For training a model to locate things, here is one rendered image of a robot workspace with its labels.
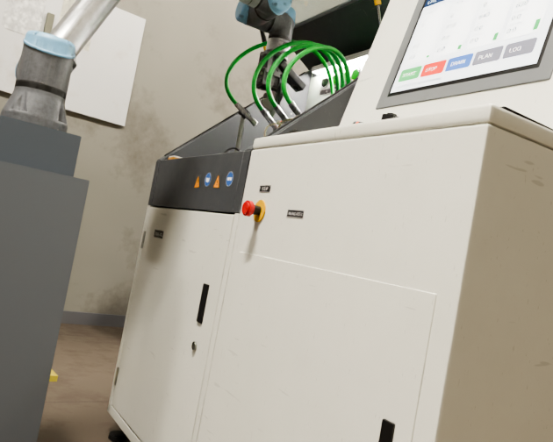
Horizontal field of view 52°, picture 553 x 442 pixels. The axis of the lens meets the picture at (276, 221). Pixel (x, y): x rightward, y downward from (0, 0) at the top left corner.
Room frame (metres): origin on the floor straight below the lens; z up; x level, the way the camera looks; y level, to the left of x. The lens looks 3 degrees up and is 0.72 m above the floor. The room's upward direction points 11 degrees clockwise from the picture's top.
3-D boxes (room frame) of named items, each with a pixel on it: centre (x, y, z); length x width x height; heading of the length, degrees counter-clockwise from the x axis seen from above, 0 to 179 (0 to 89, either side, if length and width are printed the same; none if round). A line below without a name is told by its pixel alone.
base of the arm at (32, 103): (1.36, 0.62, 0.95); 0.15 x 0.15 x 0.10
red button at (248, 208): (1.29, 0.06, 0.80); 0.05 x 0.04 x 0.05; 31
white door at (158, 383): (1.69, 0.27, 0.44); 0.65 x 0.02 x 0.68; 31
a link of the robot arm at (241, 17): (1.73, 0.18, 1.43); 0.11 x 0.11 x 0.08; 28
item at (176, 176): (1.70, 0.25, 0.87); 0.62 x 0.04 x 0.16; 31
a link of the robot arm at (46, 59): (1.37, 0.62, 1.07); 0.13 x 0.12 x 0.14; 28
